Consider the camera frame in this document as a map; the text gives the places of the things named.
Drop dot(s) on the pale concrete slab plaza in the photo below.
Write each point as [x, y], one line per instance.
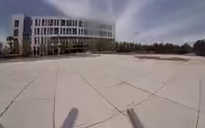
[100, 86]

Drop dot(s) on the white multi-storey glass building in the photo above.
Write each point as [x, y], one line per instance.
[63, 35]

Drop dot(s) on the robot's own part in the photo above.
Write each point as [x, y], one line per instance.
[70, 118]
[134, 119]

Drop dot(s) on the row of trees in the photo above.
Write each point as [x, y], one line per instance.
[163, 47]

